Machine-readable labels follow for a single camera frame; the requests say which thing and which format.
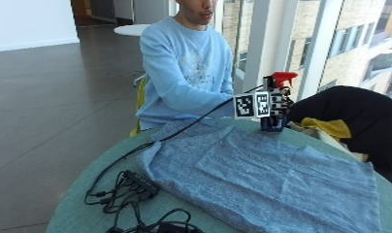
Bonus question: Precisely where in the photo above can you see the blue spray bottle red trigger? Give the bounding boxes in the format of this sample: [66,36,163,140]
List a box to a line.
[259,71,299,133]

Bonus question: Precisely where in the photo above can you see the white cube with black markers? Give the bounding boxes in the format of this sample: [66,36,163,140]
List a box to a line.
[232,90,272,119]

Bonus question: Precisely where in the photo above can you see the yellow cloth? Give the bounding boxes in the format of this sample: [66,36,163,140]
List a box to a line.
[299,116,353,141]

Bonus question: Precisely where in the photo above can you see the white window pillar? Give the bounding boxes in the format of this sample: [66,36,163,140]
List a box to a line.
[240,0,301,94]

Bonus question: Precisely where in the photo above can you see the large blue terry towel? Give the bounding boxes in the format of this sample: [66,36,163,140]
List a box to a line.
[135,116,383,233]

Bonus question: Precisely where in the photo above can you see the person in light blue sweatshirt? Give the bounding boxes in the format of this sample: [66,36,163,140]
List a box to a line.
[134,0,237,132]

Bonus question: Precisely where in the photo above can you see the yellow chair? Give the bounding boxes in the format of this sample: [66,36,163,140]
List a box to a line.
[127,73,150,138]

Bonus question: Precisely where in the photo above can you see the white round table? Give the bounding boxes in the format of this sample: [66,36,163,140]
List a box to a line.
[111,23,152,38]

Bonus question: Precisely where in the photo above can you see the black usb hub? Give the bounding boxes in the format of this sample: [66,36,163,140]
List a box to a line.
[120,170,159,197]

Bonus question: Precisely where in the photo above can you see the black power adapter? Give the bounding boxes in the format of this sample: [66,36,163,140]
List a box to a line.
[155,221,205,233]

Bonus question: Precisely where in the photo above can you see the long black glove cable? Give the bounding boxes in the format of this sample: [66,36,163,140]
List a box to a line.
[83,84,265,206]

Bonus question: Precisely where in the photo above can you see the tangle of black cables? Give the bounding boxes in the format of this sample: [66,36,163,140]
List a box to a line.
[83,170,205,233]

